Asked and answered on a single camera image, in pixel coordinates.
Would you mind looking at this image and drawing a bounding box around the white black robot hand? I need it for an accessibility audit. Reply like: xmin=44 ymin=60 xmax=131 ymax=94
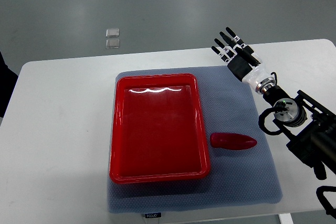
xmin=211 ymin=27 xmax=270 ymax=88

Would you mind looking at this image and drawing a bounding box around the red pepper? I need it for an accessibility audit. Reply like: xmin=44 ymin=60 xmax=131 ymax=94
xmin=210 ymin=132 xmax=257 ymax=151

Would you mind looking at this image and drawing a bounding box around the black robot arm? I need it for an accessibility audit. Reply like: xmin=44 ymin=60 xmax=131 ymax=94
xmin=212 ymin=27 xmax=335 ymax=180

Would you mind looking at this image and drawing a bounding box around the red plastic tray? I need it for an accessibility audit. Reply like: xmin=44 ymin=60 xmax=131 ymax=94
xmin=109 ymin=73 xmax=211 ymax=184

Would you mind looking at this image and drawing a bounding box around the upper metal floor plate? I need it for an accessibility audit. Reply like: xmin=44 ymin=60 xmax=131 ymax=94
xmin=106 ymin=28 xmax=120 ymax=38

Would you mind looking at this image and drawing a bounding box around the grey mesh mat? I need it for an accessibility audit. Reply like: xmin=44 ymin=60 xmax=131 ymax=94
xmin=107 ymin=66 xmax=282 ymax=214

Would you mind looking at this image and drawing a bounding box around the white table leg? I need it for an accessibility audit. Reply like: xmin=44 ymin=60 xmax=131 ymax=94
xmin=278 ymin=213 xmax=293 ymax=224

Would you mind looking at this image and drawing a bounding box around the black table label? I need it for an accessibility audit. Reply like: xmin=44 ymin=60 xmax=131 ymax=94
xmin=144 ymin=212 xmax=162 ymax=219

